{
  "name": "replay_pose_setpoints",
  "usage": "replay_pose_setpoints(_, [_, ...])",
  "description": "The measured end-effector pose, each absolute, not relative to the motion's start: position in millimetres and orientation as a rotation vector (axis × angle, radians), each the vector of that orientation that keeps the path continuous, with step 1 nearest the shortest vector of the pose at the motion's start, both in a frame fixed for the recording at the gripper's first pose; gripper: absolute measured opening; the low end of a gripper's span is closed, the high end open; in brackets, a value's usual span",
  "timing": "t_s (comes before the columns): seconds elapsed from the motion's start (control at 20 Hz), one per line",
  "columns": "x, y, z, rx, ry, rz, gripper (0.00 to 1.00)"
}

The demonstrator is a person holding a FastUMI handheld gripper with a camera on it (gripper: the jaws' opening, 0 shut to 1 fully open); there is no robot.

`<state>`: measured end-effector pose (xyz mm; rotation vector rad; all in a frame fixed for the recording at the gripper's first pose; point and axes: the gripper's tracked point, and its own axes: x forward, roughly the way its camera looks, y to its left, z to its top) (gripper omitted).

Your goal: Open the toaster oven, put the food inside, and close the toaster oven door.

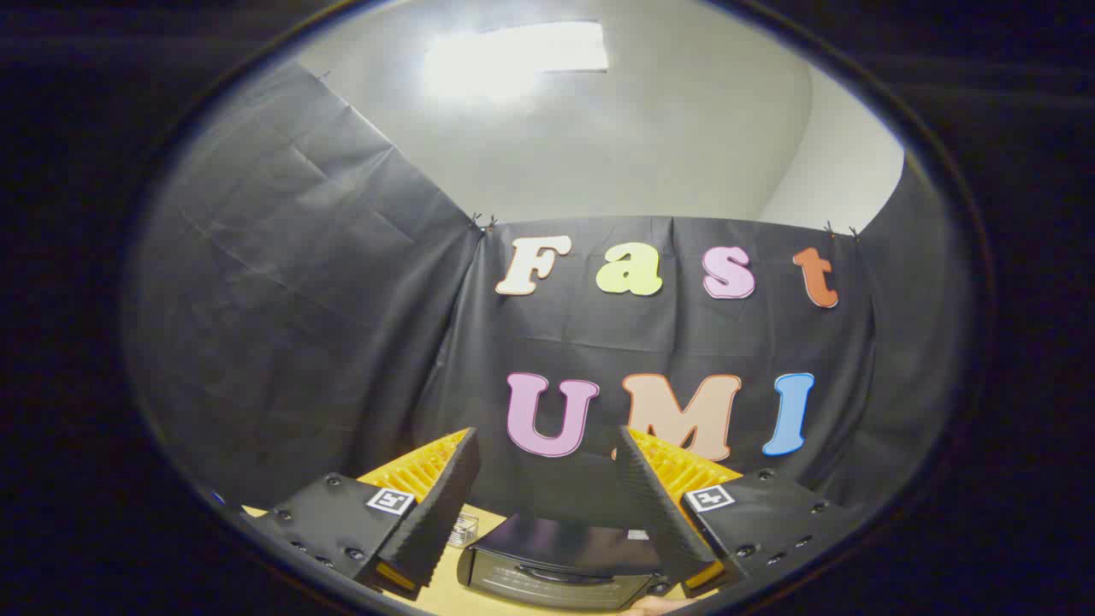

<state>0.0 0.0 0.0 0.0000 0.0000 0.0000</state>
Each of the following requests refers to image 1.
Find black toaster oven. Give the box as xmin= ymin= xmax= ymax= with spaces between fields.
xmin=456 ymin=512 xmax=687 ymax=613

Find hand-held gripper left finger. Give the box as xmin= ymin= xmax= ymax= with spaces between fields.
xmin=242 ymin=427 xmax=482 ymax=601

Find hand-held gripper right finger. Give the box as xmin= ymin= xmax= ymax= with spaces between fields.
xmin=613 ymin=424 xmax=858 ymax=598

